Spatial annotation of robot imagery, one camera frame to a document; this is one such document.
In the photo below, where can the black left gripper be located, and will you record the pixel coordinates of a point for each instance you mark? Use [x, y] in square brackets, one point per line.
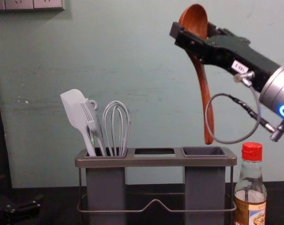
[1, 208]

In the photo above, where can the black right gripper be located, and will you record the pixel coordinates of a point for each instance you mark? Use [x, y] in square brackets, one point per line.
[245, 56]

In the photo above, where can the clear glass bottle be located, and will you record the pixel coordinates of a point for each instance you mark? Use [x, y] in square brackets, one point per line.
[249, 182]

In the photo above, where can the grey silicone spatula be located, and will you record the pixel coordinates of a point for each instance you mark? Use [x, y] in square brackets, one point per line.
[72, 105]

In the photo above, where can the grey silicone whisk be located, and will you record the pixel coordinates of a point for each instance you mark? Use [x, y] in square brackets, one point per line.
[123, 122]

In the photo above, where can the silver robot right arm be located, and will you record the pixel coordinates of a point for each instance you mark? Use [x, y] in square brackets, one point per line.
[279, 89]

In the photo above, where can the brown wooden spoon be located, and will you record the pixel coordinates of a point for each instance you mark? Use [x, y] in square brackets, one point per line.
[194, 21]

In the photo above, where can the grey wall switch plate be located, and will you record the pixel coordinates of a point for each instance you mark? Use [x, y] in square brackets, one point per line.
[26, 4]

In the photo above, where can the grey utensil with loop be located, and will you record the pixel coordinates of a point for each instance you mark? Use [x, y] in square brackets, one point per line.
[94, 104]

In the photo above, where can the grey plastic utensil cup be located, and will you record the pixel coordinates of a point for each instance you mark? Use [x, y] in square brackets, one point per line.
[105, 187]
[205, 187]

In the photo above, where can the dark metal utensil rack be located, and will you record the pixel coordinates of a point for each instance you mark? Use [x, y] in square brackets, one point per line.
[155, 161]

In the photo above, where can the black table cloth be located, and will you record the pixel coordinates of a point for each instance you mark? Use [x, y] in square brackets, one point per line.
[57, 201]

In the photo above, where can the red bottle cap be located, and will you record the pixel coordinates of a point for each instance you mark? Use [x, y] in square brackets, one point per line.
[252, 151]

